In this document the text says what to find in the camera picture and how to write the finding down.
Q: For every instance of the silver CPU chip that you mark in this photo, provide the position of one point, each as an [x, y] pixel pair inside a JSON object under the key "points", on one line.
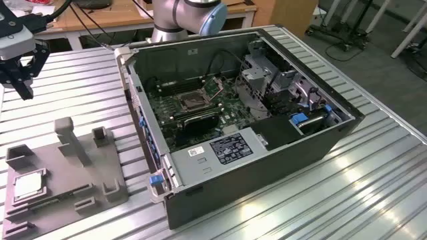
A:
{"points": [[29, 185]]}

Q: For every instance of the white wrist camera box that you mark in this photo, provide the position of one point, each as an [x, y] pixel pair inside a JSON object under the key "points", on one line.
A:
{"points": [[16, 42]]}

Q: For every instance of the black plastic shroud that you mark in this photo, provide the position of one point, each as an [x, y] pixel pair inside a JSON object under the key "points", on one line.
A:
{"points": [[276, 132]]}

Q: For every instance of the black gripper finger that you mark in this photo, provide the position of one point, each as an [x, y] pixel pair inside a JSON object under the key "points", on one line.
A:
{"points": [[40, 57], [8, 75]]}

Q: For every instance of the black wheeled stand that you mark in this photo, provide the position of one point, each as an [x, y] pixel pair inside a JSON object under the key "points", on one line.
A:
{"points": [[354, 32]]}

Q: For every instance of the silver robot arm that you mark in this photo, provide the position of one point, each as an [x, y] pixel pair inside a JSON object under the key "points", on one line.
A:
{"points": [[173, 15]]}

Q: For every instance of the hard disk in blue carrier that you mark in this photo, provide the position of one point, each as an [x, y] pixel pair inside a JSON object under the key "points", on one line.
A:
{"points": [[298, 119]]}

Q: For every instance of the black graphics card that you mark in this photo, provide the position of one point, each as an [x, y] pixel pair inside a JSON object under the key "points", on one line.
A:
{"points": [[201, 123]]}

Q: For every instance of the grey power supply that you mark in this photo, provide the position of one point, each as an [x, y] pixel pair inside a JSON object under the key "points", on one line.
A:
{"points": [[200, 160]]}

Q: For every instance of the thin metal locking lever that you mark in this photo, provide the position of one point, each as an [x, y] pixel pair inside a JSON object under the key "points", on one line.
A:
{"points": [[217, 93]]}

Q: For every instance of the CPU socket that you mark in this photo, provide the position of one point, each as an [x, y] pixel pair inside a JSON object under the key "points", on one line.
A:
{"points": [[193, 103]]}

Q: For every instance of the blue case latch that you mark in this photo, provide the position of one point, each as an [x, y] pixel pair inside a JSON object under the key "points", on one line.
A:
{"points": [[155, 180]]}

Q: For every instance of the grey metal disk bay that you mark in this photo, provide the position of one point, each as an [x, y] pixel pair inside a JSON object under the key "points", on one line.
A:
{"points": [[255, 75]]}

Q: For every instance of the green motherboard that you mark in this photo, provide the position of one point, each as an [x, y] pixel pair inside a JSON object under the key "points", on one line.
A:
{"points": [[233, 110]]}

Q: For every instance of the wooden desk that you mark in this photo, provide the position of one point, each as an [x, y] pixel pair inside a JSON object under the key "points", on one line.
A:
{"points": [[109, 15]]}

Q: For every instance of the white table leg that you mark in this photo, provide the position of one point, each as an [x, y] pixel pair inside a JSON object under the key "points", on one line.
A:
{"points": [[404, 30]]}

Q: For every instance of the black open PC case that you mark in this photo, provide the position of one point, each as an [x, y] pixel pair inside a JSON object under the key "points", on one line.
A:
{"points": [[249, 190]]}

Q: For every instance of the blue card retention clip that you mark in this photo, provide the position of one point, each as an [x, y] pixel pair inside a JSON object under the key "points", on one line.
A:
{"points": [[140, 122]]}

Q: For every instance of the black RAM slot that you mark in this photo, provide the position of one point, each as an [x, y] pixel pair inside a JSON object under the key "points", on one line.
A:
{"points": [[176, 119], [180, 88], [195, 114], [180, 85], [180, 82]]}

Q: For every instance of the grey parts rack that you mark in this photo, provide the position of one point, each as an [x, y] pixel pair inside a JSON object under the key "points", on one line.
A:
{"points": [[67, 175]]}

